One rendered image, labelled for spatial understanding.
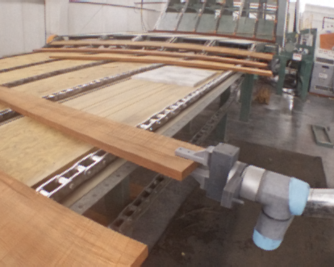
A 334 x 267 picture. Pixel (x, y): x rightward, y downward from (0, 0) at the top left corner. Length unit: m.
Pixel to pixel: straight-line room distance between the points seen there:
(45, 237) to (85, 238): 0.07
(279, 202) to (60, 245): 0.43
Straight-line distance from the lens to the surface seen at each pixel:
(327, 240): 1.92
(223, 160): 0.58
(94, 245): 0.42
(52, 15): 8.18
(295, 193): 0.56
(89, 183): 0.66
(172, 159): 0.63
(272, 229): 0.62
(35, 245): 0.44
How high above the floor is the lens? 1.18
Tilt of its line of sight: 23 degrees down
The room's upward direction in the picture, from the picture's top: 2 degrees clockwise
